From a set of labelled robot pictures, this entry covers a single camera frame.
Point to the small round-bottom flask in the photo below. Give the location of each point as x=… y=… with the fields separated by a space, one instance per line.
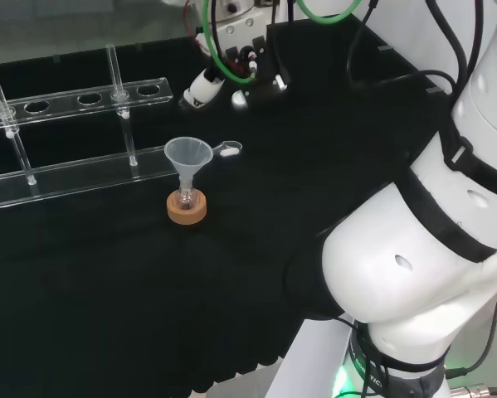
x=186 y=200

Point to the grey tape piece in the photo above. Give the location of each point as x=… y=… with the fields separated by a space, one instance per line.
x=434 y=91
x=385 y=48

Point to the clear plastic funnel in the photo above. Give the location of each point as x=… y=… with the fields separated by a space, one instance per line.
x=188 y=155

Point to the clear weighing funnel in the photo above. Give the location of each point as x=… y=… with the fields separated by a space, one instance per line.
x=230 y=149

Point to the black cloth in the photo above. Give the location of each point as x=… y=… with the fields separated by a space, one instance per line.
x=107 y=290

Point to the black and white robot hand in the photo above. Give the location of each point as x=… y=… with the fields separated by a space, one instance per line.
x=254 y=62

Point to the clear funnel stand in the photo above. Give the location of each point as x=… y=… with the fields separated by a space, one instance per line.
x=86 y=178

